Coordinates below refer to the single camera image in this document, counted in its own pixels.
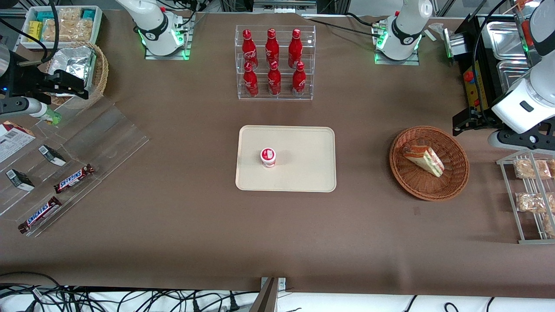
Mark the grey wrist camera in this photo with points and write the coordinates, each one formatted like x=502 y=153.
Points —
x=498 y=139
x=21 y=106

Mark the silver foil bag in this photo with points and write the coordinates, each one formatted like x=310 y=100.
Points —
x=73 y=60

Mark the white plastic bin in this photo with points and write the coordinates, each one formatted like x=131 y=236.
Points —
x=97 y=24

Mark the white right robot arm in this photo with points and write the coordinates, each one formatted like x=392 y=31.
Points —
x=151 y=26

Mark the triangle sandwich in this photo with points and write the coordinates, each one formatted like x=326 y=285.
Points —
x=424 y=159

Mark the clear plastic wrapper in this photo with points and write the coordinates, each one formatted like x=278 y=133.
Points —
x=438 y=28

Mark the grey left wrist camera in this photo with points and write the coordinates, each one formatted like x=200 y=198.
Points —
x=498 y=139

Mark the brown round wicker basket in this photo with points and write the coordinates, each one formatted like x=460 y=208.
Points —
x=451 y=182

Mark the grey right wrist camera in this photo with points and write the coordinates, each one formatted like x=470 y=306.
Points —
x=21 y=106

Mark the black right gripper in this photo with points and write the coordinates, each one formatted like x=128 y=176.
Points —
x=24 y=80

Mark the small black white box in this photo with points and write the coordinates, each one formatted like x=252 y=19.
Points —
x=19 y=180
x=52 y=155

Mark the clear acrylic stepped display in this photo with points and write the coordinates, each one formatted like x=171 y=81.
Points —
x=108 y=134

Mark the metal table bracket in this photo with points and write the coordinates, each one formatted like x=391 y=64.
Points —
x=266 y=299

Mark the teal snack box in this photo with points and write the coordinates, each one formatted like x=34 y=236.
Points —
x=44 y=16
x=88 y=14

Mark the red white yogurt cup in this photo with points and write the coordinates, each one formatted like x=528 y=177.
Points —
x=268 y=157

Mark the yellow snack box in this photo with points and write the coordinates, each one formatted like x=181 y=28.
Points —
x=34 y=31

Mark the Snickers chocolate bar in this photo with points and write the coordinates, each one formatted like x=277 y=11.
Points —
x=74 y=178
x=40 y=215

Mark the steel warmer pan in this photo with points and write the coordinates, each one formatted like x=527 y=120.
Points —
x=511 y=73
x=505 y=41

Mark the black food warmer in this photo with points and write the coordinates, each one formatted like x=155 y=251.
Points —
x=481 y=73

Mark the red food on skewer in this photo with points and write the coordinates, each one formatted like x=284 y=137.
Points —
x=526 y=30

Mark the clear bag of crackers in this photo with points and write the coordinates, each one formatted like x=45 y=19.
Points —
x=531 y=169
x=550 y=226
x=531 y=203

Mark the white barcode snack package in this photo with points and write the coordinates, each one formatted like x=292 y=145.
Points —
x=13 y=143

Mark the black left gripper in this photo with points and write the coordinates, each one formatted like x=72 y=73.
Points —
x=480 y=117

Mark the red cola bottle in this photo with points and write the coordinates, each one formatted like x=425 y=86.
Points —
x=298 y=80
x=295 y=48
x=250 y=81
x=248 y=50
x=272 y=47
x=274 y=80

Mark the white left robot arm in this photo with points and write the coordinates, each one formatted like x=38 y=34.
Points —
x=407 y=26

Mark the tan wicker basket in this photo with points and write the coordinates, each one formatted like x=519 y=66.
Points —
x=100 y=73

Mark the clear cracker snack bag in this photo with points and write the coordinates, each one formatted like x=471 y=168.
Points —
x=69 y=28

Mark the beige plastic tray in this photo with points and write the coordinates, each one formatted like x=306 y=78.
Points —
x=299 y=160

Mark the clear acrylic bottle rack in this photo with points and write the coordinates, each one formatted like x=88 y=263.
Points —
x=277 y=97

